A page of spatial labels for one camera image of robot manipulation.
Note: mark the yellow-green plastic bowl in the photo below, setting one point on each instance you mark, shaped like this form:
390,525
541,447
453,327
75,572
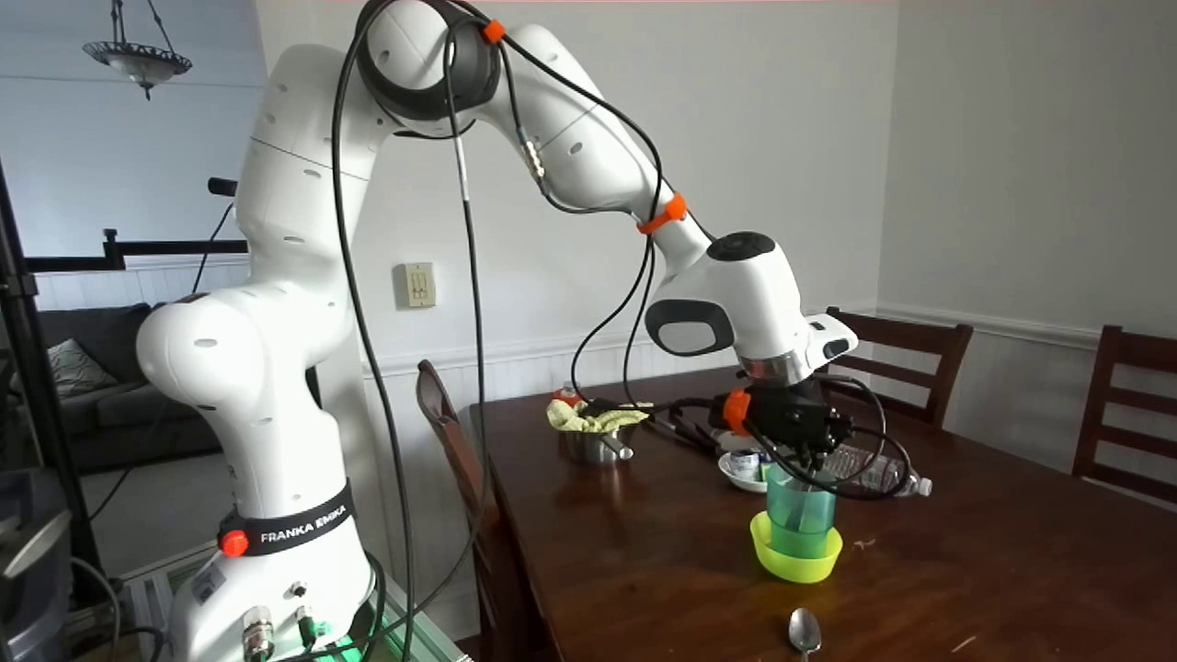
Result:
796,567

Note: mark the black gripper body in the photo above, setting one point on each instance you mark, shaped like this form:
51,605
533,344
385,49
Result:
796,419

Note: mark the black kitchen tongs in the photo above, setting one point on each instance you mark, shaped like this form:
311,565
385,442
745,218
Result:
694,429

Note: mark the black camera on stand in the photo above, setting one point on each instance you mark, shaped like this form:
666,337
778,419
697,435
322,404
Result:
221,184

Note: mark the yellow toy on table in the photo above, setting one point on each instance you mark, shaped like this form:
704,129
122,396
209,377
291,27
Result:
595,415

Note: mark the brown curved-back wooden chair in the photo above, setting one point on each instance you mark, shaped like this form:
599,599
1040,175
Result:
460,453

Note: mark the beige wall switch plate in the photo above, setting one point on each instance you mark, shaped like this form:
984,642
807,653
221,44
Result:
418,283

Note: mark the clear plastic water bottle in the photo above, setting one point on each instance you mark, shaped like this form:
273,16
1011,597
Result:
915,484

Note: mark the dark slatted wooden chair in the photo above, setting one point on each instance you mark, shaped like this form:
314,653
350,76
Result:
915,331
1135,350

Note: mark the translucent green plastic cup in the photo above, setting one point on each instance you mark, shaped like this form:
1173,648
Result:
802,521

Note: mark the black horizontal boom bar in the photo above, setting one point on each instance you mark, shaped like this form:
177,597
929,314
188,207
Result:
149,249

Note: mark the green robot mounting platform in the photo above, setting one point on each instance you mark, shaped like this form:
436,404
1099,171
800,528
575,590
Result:
418,636

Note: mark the silver metal spoon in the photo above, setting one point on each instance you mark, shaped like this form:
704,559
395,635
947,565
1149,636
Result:
802,625

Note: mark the hanging ceiling chandelier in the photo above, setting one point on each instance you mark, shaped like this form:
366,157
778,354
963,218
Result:
140,59

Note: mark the grey sofa pillow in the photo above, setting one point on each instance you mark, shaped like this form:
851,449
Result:
79,370

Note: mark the black tripod stand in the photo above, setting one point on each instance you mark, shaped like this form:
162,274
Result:
31,370

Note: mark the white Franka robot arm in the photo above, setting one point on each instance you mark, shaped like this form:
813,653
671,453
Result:
281,370

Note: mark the dark grey sofa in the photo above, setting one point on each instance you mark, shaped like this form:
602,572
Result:
113,408

